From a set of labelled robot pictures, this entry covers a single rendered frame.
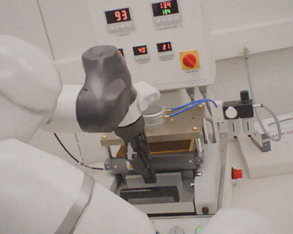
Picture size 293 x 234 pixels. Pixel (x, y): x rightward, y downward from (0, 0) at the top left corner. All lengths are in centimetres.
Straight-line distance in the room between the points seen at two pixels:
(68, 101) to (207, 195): 46
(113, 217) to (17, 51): 19
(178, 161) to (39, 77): 77
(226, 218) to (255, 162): 112
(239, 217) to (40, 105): 24
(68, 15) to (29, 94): 130
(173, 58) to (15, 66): 90
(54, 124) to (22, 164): 48
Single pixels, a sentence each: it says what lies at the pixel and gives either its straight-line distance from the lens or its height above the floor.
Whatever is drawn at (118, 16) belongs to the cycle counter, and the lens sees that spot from 132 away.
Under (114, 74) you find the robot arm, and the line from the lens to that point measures 89.
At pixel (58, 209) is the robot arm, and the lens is 42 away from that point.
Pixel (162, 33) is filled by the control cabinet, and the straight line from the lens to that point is 131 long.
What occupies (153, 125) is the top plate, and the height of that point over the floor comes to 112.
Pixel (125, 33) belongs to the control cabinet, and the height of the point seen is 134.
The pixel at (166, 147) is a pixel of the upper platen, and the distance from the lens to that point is 123.
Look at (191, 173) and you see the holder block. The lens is 123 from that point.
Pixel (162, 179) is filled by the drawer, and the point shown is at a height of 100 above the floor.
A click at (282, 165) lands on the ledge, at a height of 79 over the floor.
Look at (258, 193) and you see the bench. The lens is 155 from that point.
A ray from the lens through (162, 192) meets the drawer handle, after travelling 114.
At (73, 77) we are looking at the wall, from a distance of 176.
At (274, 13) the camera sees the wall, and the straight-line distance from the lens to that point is 177.
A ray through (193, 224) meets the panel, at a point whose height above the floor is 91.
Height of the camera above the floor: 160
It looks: 22 degrees down
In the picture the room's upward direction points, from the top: 12 degrees counter-clockwise
